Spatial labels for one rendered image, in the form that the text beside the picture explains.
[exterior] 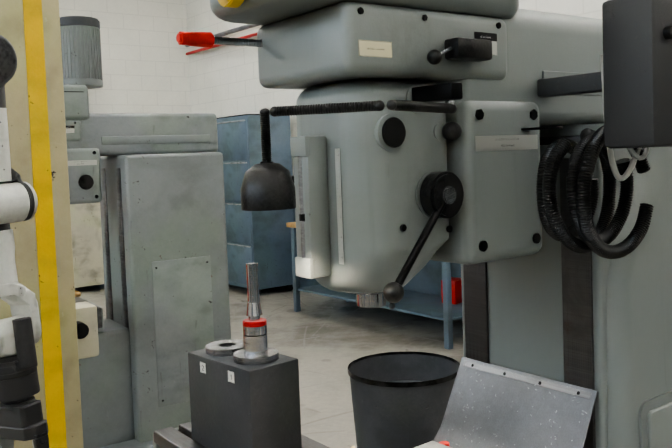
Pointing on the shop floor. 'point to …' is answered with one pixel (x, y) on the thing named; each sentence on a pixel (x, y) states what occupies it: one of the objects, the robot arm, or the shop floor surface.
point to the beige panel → (42, 179)
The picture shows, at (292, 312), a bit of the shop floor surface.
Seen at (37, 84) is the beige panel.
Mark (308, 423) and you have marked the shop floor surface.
